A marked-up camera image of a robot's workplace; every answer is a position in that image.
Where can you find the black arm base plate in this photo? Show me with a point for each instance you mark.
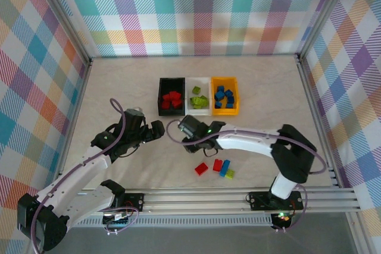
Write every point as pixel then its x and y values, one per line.
pixel 135 202
pixel 259 200

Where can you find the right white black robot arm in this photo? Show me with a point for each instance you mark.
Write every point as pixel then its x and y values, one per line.
pixel 247 142

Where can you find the black plastic bin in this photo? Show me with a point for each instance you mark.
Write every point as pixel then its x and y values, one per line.
pixel 178 86

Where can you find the red lego brick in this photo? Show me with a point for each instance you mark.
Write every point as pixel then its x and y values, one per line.
pixel 217 165
pixel 166 97
pixel 172 94
pixel 178 96
pixel 176 104
pixel 165 105
pixel 201 168

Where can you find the plaid fabric backdrop panel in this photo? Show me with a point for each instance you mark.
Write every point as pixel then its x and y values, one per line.
pixel 23 87
pixel 193 13
pixel 357 87

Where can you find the yellow plastic bin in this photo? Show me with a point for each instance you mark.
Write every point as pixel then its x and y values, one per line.
pixel 234 86

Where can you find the white plastic bin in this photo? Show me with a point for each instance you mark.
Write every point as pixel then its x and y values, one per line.
pixel 204 86

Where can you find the blue square lego brick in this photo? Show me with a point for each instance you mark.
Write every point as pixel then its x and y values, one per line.
pixel 229 92
pixel 218 105
pixel 231 99
pixel 220 89
pixel 230 106
pixel 218 96

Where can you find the green square lego brick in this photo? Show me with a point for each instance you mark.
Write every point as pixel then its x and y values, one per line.
pixel 196 90
pixel 198 99
pixel 203 97
pixel 195 106
pixel 193 100
pixel 229 174

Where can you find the blue long lego brick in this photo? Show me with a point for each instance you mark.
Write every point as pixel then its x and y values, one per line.
pixel 225 167

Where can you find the aluminum side rail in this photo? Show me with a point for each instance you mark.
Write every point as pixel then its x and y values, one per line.
pixel 76 111
pixel 309 87

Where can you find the aluminum frame post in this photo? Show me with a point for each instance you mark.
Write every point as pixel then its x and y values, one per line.
pixel 69 20
pixel 325 13

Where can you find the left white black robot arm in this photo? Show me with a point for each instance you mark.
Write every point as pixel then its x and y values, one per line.
pixel 83 173

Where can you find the small electronics board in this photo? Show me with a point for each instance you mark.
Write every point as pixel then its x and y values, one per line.
pixel 282 217
pixel 119 219

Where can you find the aluminum extrusion base rail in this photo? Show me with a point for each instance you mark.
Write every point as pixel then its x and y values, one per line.
pixel 193 200

